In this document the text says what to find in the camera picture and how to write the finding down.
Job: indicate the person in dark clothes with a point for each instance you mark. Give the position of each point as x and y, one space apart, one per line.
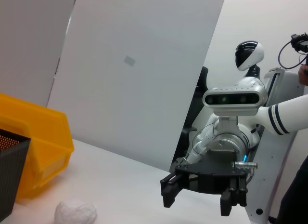
296 197

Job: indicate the black handheld controller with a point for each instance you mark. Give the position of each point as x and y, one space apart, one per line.
299 42

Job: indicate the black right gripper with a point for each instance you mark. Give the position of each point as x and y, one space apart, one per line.
211 171

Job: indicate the white partition board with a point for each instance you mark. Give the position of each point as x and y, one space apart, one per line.
132 89

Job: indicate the black mesh pen holder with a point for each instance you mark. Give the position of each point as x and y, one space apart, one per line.
12 175

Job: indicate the white paper ball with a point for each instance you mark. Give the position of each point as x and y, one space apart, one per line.
74 213

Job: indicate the yellow plastic storage bin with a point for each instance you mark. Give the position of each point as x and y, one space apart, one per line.
48 137

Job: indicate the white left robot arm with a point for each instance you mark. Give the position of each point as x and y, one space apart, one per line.
288 113

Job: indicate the white black robot head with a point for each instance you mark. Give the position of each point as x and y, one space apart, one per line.
252 53

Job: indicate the bystander bare hand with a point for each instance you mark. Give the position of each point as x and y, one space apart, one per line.
304 75

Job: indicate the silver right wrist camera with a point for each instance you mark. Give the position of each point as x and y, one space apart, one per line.
231 98

